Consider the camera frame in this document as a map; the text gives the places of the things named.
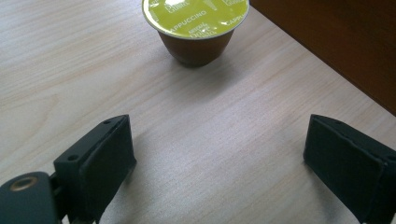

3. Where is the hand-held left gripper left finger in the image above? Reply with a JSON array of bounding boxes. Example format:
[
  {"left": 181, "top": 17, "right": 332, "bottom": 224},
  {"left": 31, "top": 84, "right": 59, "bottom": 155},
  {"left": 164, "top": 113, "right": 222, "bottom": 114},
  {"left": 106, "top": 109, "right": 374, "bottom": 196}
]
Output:
[{"left": 53, "top": 114, "right": 138, "bottom": 224}]

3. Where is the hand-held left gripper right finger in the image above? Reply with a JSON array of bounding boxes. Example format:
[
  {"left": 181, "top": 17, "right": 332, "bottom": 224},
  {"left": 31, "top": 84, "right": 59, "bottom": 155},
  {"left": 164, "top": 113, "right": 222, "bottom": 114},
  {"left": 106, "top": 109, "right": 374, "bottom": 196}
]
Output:
[{"left": 303, "top": 113, "right": 396, "bottom": 224}]

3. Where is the green lid coffee capsule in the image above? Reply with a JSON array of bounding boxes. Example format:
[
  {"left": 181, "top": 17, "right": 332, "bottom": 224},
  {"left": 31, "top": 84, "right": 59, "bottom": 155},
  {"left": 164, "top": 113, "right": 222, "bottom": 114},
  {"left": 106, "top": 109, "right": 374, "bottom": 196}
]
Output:
[{"left": 141, "top": 0, "right": 251, "bottom": 68}]

